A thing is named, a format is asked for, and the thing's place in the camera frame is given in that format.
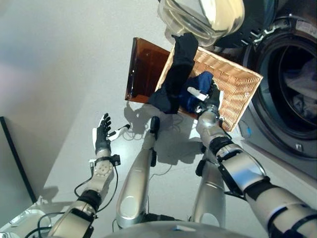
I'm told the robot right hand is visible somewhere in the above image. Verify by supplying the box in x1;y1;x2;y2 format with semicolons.
187;83;225;117

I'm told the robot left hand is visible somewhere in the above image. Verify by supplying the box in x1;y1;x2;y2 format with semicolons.
92;113;130;154

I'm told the blue garment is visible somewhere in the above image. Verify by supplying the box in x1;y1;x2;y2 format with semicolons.
179;71;214;114

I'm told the grey washing machine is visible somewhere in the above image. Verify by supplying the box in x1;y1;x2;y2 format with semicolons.
237;0;317;189

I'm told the washing machine glass door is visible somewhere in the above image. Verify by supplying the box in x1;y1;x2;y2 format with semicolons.
157;0;278;48

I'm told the wicker laundry basket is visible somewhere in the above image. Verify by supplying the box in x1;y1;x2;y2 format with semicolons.
155;46;264;132

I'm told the long black garment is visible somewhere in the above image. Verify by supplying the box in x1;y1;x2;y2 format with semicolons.
148;32;199;115

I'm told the robot left foot black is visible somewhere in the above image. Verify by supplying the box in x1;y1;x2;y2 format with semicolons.
150;116;160;139

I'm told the robot left leg silver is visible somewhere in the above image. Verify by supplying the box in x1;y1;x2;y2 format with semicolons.
115;131;159;229

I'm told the robot leg silver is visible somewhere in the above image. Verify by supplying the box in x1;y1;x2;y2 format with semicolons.
115;131;159;229
192;148;226;228

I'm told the amber acrylic stand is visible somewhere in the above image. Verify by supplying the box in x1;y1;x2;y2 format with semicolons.
124;37;177;102

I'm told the dark edged grey panel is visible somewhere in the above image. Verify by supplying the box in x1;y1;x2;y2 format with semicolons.
0;116;38;204

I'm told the robot right leg silver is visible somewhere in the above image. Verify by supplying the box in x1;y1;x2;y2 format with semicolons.
192;148;226;228

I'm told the robot torso grey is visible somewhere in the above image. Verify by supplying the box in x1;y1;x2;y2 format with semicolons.
104;220;270;238

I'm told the white floor cable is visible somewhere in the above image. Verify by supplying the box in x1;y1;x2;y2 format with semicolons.
123;116;184;177

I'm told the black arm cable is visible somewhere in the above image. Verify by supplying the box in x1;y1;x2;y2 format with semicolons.
37;161;119;238

